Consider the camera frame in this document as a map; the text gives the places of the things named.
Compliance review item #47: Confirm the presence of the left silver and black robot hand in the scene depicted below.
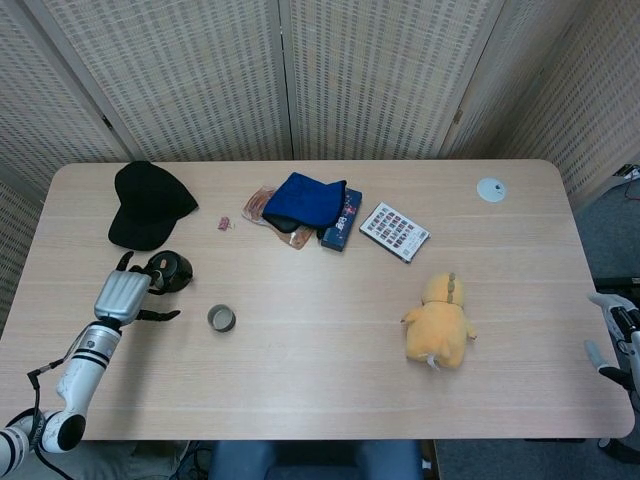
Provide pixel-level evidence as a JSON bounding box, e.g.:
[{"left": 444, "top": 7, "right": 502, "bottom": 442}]
[{"left": 92, "top": 251, "right": 182, "bottom": 331}]

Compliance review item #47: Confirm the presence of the right silver and black robot hand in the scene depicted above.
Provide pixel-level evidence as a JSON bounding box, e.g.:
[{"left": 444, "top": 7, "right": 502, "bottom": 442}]
[{"left": 584, "top": 292, "right": 640, "bottom": 401}]

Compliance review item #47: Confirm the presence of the black teapot with wooden knob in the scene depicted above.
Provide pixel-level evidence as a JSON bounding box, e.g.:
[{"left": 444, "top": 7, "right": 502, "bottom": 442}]
[{"left": 147, "top": 249, "right": 194, "bottom": 296}]

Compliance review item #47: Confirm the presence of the black metal table foot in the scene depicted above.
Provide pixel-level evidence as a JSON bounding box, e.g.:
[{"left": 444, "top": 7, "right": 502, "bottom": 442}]
[{"left": 597, "top": 435, "right": 640, "bottom": 457}]

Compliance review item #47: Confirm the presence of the black baseball cap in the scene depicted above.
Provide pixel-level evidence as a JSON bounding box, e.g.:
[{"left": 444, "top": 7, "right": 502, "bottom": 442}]
[{"left": 107, "top": 160, "right": 200, "bottom": 252}]

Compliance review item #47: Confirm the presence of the small dark cup, white inside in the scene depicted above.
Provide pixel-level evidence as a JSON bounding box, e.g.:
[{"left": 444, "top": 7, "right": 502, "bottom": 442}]
[{"left": 207, "top": 303, "right": 237, "bottom": 333}]

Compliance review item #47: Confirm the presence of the orange snack packet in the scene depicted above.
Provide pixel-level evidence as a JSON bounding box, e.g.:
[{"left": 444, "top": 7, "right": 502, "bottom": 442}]
[{"left": 241, "top": 185, "right": 314, "bottom": 251}]

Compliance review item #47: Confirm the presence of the black soft case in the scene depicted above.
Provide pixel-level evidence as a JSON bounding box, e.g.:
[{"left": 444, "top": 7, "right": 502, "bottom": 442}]
[{"left": 263, "top": 214, "right": 301, "bottom": 234}]

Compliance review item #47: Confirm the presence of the yellow plush toy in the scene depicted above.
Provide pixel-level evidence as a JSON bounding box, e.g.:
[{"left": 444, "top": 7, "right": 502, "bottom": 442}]
[{"left": 400, "top": 270, "right": 479, "bottom": 374}]

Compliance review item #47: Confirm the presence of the blue fabric pouch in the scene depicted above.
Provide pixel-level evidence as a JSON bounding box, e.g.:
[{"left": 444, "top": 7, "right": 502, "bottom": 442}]
[{"left": 261, "top": 171, "right": 348, "bottom": 232}]

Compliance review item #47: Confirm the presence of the dark blue printed box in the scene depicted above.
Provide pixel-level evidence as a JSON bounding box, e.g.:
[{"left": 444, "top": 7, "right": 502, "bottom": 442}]
[{"left": 319, "top": 187, "right": 364, "bottom": 253}]

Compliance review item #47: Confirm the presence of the woven folding screen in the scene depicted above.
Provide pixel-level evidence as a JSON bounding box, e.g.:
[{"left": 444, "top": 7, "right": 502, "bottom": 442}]
[{"left": 0, "top": 0, "right": 640, "bottom": 346}]

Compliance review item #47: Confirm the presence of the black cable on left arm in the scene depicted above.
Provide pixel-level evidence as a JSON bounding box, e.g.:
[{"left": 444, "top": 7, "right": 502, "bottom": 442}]
[{"left": 27, "top": 329, "right": 99, "bottom": 451}]

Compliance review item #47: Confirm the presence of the black floor cable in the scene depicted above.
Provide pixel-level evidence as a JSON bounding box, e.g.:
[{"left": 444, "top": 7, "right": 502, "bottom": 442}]
[{"left": 169, "top": 440, "right": 214, "bottom": 476}]

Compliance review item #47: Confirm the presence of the white round cable grommet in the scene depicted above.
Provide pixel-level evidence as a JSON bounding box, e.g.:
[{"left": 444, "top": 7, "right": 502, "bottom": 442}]
[{"left": 476, "top": 177, "right": 508, "bottom": 204}]

